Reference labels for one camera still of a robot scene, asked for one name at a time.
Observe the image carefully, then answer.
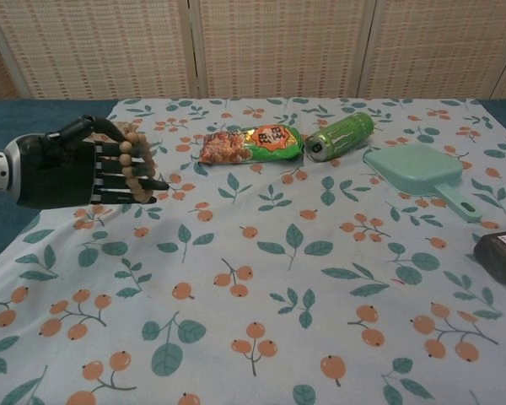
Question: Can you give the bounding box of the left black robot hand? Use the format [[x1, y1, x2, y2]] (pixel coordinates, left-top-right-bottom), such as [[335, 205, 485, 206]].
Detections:
[[3, 114, 170, 211]]

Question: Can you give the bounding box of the wooden bead bracelet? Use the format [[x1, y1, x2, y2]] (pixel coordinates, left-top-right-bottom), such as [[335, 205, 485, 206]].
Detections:
[[118, 131, 158, 203]]

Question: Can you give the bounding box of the mint green hand mirror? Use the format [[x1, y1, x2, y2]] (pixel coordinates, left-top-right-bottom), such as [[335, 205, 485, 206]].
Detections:
[[362, 143, 484, 224]]

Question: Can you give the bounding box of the green orange snack bag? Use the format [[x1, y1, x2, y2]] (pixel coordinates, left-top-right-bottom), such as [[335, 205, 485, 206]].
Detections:
[[198, 124, 305, 166]]

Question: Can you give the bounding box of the floral fruit print tablecloth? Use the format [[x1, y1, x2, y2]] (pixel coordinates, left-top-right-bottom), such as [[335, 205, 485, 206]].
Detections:
[[0, 97, 506, 405]]

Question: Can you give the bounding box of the woven folding screen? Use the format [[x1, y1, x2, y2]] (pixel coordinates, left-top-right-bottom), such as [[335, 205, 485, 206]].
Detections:
[[0, 0, 506, 102]]

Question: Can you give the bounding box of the green energy drink can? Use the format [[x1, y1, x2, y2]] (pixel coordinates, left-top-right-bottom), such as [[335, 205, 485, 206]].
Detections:
[[304, 111, 376, 164]]

